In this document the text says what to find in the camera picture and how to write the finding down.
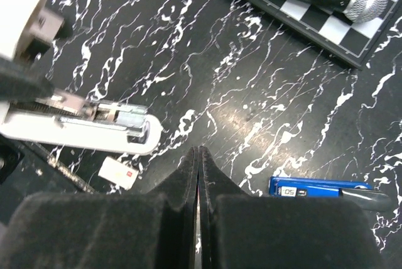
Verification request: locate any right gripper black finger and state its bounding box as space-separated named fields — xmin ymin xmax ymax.
xmin=1 ymin=148 xmax=198 ymax=268
xmin=198 ymin=146 xmax=386 ymax=268

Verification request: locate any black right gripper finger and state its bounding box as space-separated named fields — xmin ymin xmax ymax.
xmin=1 ymin=58 xmax=55 ymax=101

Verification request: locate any white staple box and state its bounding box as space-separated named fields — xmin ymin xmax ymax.
xmin=98 ymin=156 xmax=139 ymax=190

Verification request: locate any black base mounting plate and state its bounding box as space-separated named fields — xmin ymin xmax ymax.
xmin=1 ymin=136 xmax=95 ymax=226

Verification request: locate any black white chessboard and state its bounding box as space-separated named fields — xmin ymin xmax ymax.
xmin=245 ymin=0 xmax=401 ymax=69

